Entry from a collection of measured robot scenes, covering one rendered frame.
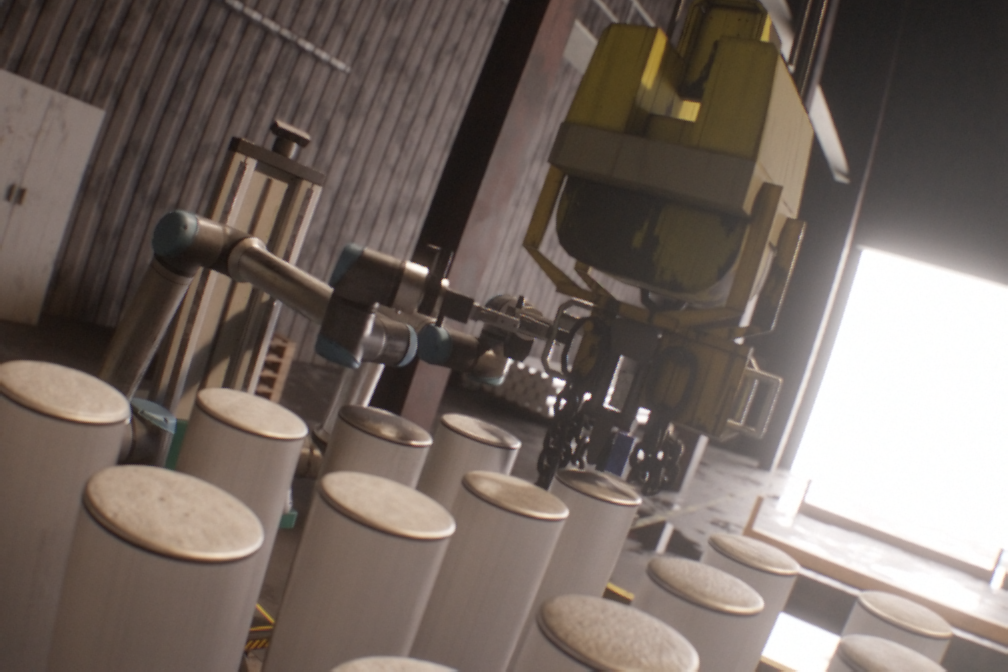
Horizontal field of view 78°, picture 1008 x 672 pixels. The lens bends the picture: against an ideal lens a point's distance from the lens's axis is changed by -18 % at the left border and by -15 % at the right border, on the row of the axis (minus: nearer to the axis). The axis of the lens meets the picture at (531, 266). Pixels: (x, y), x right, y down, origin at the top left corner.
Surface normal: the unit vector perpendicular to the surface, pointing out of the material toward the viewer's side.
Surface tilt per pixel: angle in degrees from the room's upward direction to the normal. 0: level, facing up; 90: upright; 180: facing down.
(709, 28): 90
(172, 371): 90
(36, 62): 90
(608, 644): 3
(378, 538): 90
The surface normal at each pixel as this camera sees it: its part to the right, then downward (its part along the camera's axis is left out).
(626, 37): -0.50, -0.22
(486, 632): 0.29, 0.06
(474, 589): -0.15, -0.10
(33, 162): 0.80, 0.25
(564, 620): 0.19, -0.98
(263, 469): 0.66, 0.20
